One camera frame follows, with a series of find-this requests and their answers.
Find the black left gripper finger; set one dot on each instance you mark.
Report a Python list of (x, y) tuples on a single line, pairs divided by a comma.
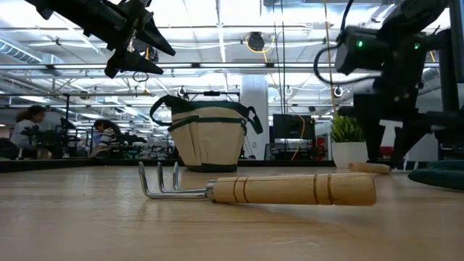
[(156, 38), (134, 63)]

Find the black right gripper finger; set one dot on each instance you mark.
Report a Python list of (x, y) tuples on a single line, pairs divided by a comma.
[(371, 139), (407, 141)]

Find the cream green canvas gardening bag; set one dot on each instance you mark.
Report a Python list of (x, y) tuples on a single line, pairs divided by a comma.
[(210, 141)]

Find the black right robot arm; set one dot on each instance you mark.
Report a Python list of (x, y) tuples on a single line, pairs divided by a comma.
[(362, 54)]

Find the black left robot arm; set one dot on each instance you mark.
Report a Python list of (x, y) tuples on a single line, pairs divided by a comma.
[(40, 5)]

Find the green plant in white pot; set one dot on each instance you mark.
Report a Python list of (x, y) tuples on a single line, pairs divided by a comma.
[(346, 154)]

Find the person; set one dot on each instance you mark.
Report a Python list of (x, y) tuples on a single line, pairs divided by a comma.
[(27, 127), (107, 136)]

